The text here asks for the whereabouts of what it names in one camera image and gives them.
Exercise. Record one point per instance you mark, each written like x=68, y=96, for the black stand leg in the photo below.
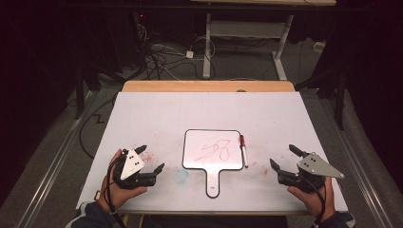
x=78, y=95
x=340, y=101

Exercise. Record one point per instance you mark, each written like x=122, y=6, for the red and white marker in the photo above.
x=244, y=153

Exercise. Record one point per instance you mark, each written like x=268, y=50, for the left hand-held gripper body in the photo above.
x=131, y=164

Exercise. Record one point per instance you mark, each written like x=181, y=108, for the white paddle whiteboard black rim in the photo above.
x=193, y=158

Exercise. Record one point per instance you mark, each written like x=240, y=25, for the white metal desk frame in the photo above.
x=247, y=29

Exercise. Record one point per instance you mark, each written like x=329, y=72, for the person's right hand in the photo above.
x=315, y=202

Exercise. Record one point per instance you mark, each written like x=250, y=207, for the wooden table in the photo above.
x=206, y=86

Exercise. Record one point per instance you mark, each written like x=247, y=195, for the person's left hand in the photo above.
x=118, y=194

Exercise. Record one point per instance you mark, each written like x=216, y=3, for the metal floor rail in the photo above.
x=358, y=164
x=53, y=161

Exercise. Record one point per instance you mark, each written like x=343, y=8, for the white table cover sheet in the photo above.
x=158, y=120

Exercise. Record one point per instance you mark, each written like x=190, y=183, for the white power adapter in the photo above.
x=189, y=54

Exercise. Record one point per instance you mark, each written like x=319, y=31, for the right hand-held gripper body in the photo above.
x=316, y=166

